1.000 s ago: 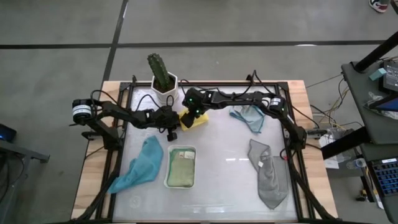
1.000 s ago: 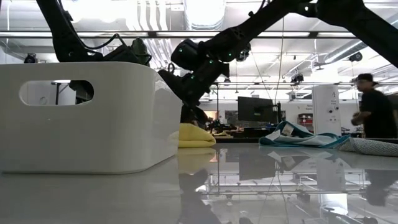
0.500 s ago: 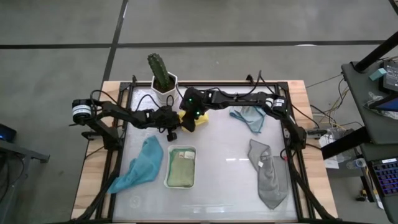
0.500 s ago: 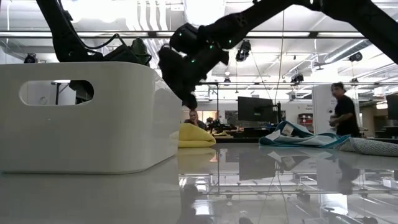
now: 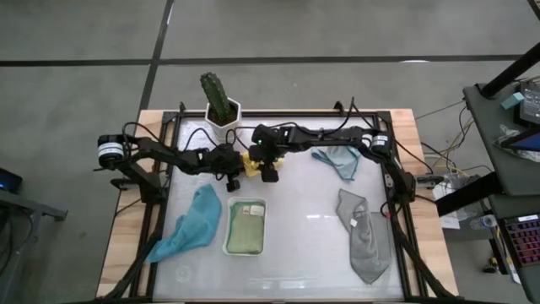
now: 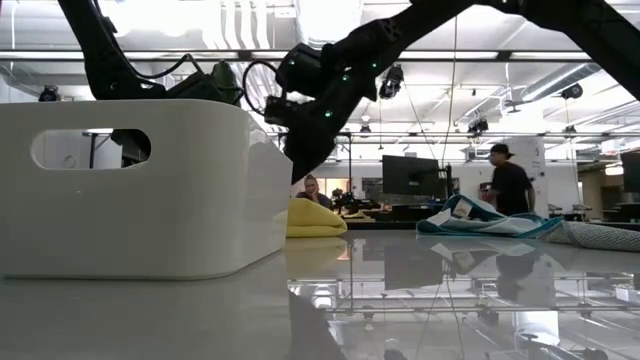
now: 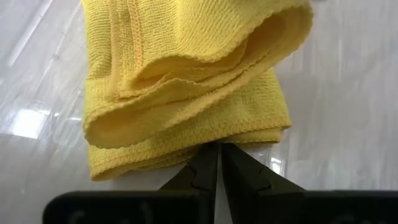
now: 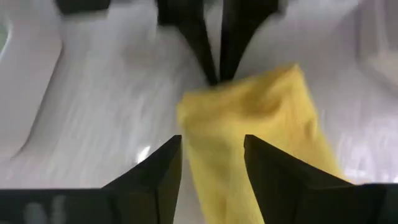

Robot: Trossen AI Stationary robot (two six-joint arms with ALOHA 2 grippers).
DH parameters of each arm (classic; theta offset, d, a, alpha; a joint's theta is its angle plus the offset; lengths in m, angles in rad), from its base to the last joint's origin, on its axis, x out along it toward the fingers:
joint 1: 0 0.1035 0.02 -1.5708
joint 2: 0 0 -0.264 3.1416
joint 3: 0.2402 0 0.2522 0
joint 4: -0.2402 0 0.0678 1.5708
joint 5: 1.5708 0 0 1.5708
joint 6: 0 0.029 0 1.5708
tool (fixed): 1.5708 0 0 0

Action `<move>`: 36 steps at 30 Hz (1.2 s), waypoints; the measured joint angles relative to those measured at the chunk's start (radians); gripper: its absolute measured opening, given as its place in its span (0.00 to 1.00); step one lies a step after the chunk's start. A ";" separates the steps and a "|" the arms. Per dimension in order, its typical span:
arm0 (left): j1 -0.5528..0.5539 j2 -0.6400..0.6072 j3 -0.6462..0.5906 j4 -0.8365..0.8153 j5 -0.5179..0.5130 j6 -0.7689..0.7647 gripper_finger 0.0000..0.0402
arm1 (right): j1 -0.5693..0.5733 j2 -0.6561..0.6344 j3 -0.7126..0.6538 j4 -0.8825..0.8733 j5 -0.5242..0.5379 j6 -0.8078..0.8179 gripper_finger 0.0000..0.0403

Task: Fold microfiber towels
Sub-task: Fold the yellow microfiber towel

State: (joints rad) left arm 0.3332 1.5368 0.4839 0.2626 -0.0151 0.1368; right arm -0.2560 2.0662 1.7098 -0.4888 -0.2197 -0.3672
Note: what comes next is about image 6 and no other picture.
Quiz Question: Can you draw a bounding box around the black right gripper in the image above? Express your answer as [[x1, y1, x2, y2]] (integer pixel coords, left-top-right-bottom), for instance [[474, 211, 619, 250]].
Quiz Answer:
[[283, 77, 379, 185]]

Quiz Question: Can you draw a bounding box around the yellow microfiber towel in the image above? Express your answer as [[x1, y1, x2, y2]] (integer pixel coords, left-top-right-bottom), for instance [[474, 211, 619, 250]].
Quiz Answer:
[[286, 197, 349, 239]]

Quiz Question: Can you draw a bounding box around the white plastic bin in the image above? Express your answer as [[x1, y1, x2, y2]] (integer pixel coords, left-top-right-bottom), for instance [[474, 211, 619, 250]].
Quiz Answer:
[[0, 98, 294, 280]]

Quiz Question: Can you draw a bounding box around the light blue microfiber towel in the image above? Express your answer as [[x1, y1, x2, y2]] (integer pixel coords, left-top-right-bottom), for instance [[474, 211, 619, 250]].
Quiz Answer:
[[415, 193, 565, 239]]

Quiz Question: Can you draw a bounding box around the grey microfiber towel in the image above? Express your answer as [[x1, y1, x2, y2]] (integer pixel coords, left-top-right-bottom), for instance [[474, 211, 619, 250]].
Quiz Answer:
[[542, 219, 640, 253]]

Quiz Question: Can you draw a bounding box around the person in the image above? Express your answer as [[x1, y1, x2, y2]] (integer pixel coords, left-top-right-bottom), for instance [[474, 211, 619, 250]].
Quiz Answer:
[[294, 173, 334, 210], [482, 143, 537, 217]]

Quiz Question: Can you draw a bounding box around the black flat monitor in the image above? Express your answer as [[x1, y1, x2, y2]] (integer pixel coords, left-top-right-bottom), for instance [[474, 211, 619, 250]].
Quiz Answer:
[[382, 154, 449, 198]]

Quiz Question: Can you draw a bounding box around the white box with arrow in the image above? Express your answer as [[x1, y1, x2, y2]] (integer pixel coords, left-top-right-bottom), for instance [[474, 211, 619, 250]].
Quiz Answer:
[[509, 137, 547, 217]]

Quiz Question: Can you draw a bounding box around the dark cabinet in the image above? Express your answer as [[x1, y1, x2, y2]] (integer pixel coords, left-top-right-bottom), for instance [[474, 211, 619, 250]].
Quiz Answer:
[[621, 151, 640, 194]]

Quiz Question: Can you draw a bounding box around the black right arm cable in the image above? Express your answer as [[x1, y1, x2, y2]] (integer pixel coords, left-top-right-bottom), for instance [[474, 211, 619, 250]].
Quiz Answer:
[[242, 59, 281, 117]]

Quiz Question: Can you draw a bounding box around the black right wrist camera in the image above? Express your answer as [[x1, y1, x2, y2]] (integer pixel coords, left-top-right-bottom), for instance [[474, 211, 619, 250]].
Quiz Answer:
[[263, 94, 301, 126]]

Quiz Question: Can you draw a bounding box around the black table frame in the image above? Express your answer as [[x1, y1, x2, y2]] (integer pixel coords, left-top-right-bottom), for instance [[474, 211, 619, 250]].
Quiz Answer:
[[344, 219, 640, 232]]

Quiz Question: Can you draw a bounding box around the black hanging ceiling camera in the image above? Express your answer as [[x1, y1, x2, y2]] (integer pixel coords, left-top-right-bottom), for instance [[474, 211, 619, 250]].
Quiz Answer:
[[378, 63, 405, 100]]

